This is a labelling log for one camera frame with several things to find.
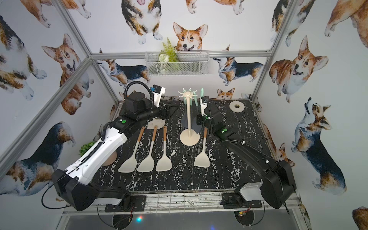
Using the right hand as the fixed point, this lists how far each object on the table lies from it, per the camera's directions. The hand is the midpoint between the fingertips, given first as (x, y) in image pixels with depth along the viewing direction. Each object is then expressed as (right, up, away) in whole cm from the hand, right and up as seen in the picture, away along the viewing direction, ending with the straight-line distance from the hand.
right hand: (197, 107), depth 77 cm
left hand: (-10, +2, -9) cm, 14 cm away
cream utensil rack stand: (-5, -19, +21) cm, 29 cm away
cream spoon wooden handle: (-39, -34, +7) cm, 52 cm away
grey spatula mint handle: (+1, -13, +15) cm, 19 cm away
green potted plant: (-60, -21, -1) cm, 63 cm away
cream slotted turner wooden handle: (+4, -32, +11) cm, 34 cm away
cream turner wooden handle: (-20, -34, +9) cm, 40 cm away
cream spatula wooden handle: (-29, -34, +9) cm, 45 cm away
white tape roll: (+34, 0, +37) cm, 51 cm away
